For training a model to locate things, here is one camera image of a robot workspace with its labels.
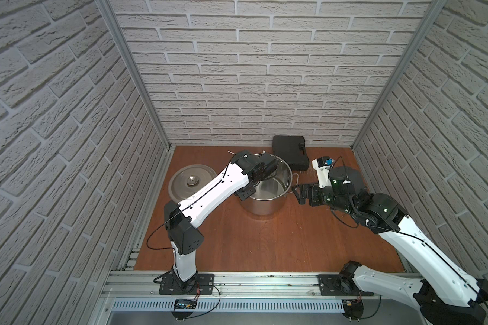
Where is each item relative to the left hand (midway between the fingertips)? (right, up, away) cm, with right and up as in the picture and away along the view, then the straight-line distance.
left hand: (231, 183), depth 76 cm
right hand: (+26, 0, -10) cm, 28 cm away
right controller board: (+44, -43, -7) cm, 62 cm away
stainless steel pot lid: (-25, 0, +25) cm, 35 cm away
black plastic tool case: (+31, +16, +36) cm, 50 cm away
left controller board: (-16, -44, -4) cm, 47 cm away
